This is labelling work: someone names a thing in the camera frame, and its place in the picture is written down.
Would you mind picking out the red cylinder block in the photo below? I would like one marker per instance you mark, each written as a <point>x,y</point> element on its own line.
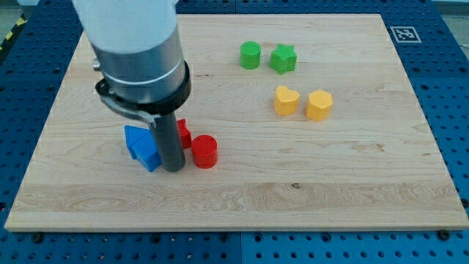
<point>205,151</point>

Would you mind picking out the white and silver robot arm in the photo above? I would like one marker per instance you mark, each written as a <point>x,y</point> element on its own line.
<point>138,49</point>

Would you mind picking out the red star block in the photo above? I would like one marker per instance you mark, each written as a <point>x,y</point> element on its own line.
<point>185,134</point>

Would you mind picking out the green star block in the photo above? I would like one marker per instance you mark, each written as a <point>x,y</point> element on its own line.
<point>283,59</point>

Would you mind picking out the yellow heart block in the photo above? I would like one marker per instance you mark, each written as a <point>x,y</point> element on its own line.
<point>286,101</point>

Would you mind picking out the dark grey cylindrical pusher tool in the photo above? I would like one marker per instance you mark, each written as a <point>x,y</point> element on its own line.
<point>167,139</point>

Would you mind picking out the green cylinder block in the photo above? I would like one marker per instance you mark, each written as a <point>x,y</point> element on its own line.
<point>250,53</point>

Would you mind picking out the light wooden board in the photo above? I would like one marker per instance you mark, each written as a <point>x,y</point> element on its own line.
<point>372,165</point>

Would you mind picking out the yellow hexagon block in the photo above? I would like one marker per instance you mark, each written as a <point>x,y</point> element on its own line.
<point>319,105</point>

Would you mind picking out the blue cube block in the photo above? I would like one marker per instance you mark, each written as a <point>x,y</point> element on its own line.
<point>146,152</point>

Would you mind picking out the blue triangle block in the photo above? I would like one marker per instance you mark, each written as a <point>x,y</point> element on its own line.
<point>132,135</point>

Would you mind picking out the white fiducial marker tag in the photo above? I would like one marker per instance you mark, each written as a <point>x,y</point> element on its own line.
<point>405,34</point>

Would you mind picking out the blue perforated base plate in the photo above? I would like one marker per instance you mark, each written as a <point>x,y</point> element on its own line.
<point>34,68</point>

